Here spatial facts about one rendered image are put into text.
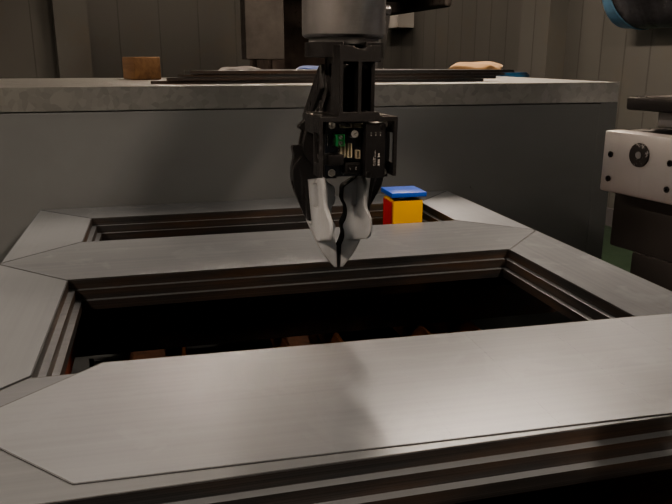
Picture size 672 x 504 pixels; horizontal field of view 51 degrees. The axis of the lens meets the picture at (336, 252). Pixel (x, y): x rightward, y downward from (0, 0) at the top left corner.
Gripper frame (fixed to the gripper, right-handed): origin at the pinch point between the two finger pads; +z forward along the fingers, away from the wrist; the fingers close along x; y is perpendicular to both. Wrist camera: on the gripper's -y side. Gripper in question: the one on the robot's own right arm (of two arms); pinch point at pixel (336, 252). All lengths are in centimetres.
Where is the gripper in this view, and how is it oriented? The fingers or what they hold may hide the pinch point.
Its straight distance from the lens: 70.1
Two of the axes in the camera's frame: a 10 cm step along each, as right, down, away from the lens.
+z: -0.1, 9.7, 2.6
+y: 2.6, 2.5, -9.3
